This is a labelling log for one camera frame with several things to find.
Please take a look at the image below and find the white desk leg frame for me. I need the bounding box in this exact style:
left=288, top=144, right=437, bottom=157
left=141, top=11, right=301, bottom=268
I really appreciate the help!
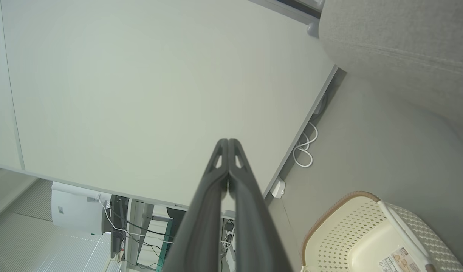
left=127, top=199, right=156, bottom=265

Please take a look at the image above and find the teal pole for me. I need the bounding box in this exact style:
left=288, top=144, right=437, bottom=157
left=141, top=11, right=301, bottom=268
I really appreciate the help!
left=156, top=218, right=174, bottom=272

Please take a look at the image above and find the white looped power cable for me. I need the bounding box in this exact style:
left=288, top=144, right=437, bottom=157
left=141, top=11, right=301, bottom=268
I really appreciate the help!
left=293, top=122, right=319, bottom=168

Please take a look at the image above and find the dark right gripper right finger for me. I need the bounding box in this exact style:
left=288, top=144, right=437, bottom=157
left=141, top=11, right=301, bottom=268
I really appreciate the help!
left=228, top=138, right=294, bottom=272

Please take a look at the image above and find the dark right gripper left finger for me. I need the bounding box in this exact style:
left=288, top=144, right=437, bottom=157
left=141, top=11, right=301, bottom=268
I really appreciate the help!
left=161, top=138, right=230, bottom=272

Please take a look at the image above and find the printed sticker label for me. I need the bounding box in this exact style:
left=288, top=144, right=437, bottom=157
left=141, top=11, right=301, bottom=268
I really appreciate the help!
left=379, top=247, right=421, bottom=272

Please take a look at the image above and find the grey fabric sofa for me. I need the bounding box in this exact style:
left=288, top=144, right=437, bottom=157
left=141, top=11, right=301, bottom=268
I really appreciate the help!
left=317, top=0, right=463, bottom=155

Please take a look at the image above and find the black flat panel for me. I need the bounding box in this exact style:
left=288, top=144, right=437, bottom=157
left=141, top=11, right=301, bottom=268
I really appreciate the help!
left=110, top=195, right=130, bottom=261

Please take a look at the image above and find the white partition panel grey frame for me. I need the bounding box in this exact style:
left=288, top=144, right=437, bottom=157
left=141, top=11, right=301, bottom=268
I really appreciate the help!
left=0, top=0, right=338, bottom=212

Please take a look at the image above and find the white power strip with plugs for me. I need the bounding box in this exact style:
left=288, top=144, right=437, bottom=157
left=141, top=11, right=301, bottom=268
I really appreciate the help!
left=226, top=246, right=237, bottom=272

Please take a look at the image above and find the cream perforated laundry basket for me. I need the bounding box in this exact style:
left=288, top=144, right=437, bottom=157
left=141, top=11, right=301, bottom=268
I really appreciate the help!
left=301, top=191, right=463, bottom=272

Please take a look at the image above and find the white box appliance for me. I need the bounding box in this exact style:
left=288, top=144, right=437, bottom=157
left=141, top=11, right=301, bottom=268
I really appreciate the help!
left=51, top=182, right=111, bottom=235

